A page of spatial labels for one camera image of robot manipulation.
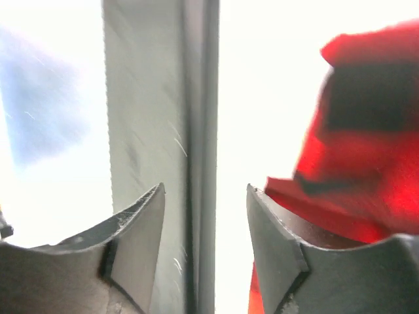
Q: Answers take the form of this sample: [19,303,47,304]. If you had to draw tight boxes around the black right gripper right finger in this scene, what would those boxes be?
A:
[247,186,418,314]

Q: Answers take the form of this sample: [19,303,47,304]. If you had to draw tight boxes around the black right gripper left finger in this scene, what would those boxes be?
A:
[1,184,165,314]

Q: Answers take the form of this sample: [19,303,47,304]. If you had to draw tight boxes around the red black plaid shirt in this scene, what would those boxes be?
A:
[248,20,418,313]

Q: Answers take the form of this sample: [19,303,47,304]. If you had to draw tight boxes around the folded light blue shirt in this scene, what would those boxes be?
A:
[1,28,89,168]

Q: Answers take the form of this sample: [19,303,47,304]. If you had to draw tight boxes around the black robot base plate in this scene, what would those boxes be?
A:
[102,1,219,313]

